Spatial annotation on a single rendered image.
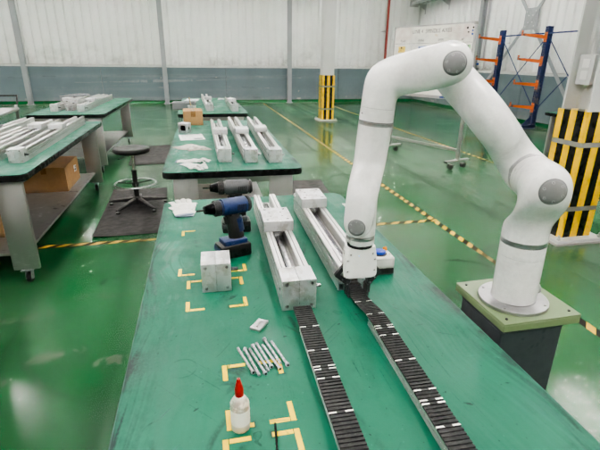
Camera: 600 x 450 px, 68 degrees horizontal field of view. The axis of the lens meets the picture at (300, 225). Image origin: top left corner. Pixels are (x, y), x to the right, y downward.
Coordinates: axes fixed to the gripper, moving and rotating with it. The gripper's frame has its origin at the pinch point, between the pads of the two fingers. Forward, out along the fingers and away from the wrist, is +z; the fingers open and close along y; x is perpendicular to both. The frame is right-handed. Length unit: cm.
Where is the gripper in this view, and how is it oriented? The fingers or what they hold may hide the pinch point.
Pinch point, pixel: (356, 289)
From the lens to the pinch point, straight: 138.0
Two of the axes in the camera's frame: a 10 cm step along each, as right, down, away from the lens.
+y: 9.8, -0.6, 1.8
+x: -1.9, -3.5, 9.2
